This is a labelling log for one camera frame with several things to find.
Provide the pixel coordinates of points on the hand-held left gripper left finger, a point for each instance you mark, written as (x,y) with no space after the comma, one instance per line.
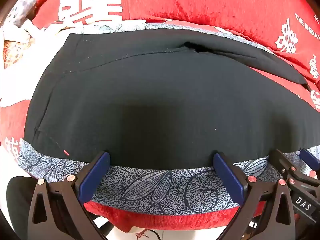
(93,177)

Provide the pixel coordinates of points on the red printed blanket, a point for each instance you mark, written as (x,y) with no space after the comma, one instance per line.
(200,2)

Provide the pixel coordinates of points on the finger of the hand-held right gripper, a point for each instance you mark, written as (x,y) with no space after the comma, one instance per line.
(310,156)
(280,161)

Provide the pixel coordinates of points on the grey-blue leaf-print cloth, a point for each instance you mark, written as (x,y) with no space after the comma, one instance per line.
(150,187)

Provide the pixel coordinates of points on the white crumpled cloth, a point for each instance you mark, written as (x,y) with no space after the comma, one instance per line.
(22,27)

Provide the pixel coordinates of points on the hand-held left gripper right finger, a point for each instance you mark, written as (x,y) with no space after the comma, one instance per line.
(228,176)

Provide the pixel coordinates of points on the black pants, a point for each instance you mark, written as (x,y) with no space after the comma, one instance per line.
(160,100)

